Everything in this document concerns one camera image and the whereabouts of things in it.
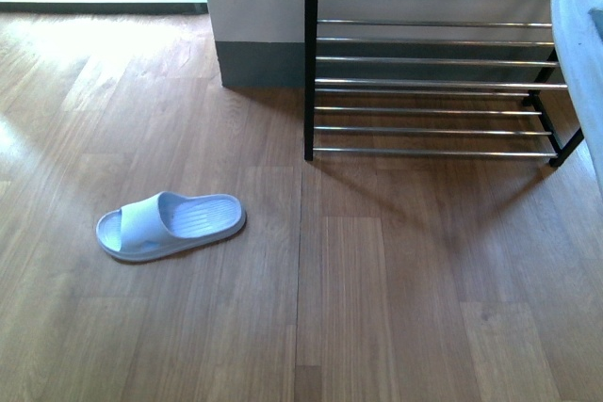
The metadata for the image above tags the black metal shoe rack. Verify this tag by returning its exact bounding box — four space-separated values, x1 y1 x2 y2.
303 0 583 167

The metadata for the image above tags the light blue slipper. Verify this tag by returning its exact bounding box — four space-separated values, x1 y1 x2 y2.
96 191 246 263
550 0 602 185

